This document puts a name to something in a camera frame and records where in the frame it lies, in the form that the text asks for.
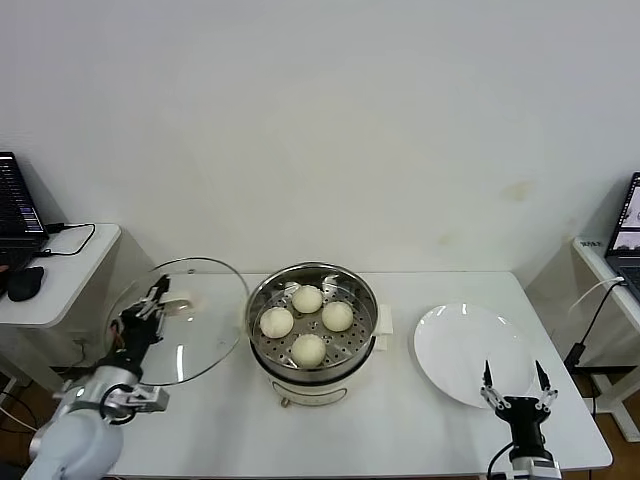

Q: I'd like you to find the black laptop charger cable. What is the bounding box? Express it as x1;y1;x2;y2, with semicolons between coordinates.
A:
34;222;97;260

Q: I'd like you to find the white thick cable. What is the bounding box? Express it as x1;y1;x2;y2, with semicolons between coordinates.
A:
568;276;626;316

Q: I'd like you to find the black computer mouse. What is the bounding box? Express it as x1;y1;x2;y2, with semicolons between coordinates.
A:
7;266;46;303

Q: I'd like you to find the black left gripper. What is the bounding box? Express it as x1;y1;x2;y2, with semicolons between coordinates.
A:
106;274;173;370

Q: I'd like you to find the stainless steel steamer basket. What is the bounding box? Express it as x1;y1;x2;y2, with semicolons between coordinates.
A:
230;260;395;374

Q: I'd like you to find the grey laptop showing camera views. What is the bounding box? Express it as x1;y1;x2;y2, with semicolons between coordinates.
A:
603;171;640;297

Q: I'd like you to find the white rounded side table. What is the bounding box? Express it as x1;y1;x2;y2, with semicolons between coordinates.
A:
0;223;161;396

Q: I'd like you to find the round glass pot lid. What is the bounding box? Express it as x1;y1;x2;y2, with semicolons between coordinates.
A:
106;256;250;387

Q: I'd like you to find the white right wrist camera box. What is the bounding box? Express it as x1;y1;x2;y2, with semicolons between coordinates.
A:
514;452;562;480

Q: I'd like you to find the black laptop with dark screen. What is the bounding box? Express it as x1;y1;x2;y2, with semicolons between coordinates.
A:
0;151;51;297

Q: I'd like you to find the cream electric pot base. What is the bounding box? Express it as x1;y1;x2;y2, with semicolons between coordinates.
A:
230;304;395;409

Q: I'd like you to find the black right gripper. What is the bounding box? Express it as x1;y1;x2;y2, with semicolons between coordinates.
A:
480;359;558;450

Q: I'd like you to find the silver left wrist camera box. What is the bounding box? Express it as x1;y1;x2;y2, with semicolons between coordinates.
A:
124;387;170;414

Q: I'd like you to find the white steamed baozi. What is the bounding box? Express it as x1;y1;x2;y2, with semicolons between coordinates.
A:
291;284;324;315
321;301;355;332
290;333;326;369
259;306;295;340

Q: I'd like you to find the white side table with label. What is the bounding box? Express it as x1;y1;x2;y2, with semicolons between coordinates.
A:
572;234;640;444

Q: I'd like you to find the white round plate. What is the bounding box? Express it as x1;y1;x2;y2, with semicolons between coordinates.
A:
413;302;537;410

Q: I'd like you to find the black thin power cable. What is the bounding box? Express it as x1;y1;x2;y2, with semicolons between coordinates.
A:
574;282;627;351

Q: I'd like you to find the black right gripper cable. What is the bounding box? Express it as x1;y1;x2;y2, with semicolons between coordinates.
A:
487;442;514;477

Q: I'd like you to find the black power brick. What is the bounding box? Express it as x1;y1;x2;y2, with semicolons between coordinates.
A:
564;342;589;369

